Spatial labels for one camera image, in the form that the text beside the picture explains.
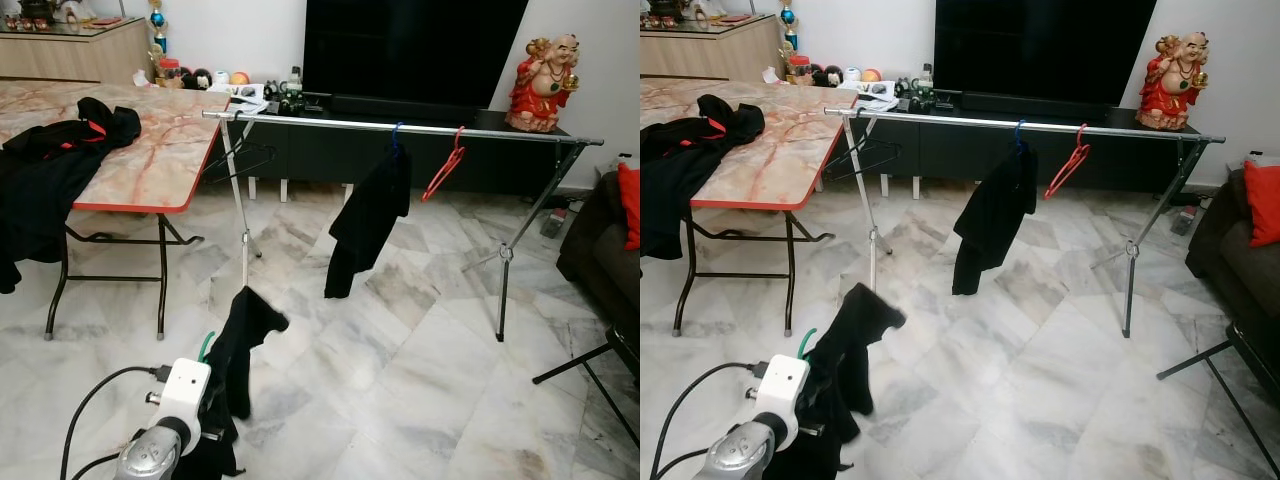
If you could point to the green plastic hanger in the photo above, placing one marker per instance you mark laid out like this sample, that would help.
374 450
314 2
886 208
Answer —
805 342
205 345

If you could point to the black garment white logo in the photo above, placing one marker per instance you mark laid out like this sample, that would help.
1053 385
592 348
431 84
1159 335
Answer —
245 330
860 320

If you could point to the blue hanger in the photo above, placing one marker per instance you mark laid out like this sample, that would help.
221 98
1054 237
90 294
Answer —
396 135
1020 133

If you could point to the red cushion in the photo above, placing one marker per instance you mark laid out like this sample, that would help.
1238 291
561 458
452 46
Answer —
1265 205
630 205

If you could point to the brown fabric sofa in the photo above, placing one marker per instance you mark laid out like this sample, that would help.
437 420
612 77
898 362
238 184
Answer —
1225 260
595 260

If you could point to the power strip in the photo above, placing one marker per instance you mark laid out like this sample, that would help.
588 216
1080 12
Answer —
1183 221
554 222

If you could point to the black folding chair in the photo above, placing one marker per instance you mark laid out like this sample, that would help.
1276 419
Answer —
625 345
1260 350

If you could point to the marble top folding table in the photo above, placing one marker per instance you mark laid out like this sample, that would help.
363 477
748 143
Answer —
790 150
160 150

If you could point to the red laughing buddha statue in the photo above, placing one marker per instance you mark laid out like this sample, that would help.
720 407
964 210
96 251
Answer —
543 90
1170 88

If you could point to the wooden drawer cabinet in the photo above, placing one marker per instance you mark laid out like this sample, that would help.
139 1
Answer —
70 55
705 52

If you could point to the red lid jar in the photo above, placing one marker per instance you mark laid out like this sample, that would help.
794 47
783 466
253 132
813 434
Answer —
170 74
800 71

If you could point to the dark decorative statuette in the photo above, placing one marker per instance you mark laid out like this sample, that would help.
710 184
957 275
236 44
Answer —
55 10
685 9

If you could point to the red flat box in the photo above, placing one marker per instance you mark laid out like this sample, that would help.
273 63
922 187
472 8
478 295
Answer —
107 19
736 17

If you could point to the black round ornament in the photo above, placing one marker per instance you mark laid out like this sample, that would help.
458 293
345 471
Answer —
827 76
197 79

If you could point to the blue gold trophy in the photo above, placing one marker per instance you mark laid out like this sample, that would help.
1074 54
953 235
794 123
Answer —
157 25
788 23

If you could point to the white paper box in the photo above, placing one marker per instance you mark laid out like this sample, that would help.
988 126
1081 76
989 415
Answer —
870 92
240 94

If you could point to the black printed t-shirt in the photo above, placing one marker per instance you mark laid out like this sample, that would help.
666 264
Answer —
992 215
365 220

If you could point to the orange fruit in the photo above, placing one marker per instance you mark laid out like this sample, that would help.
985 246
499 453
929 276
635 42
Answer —
871 75
239 78

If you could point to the black television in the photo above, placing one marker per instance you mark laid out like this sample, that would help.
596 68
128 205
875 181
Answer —
410 50
1040 48

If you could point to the black gadget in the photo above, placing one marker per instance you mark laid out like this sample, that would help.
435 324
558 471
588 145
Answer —
285 100
915 98

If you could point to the black TV console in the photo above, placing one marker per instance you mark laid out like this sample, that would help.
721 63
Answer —
940 155
320 160

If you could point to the silver clothes rack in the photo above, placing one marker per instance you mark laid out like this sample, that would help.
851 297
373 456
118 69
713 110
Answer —
320 122
940 118

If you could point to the clear plastic bottle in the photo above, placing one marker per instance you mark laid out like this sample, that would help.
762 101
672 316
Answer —
294 80
925 78

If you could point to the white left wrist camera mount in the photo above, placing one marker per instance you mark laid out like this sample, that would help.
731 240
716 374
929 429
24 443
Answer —
185 385
782 385

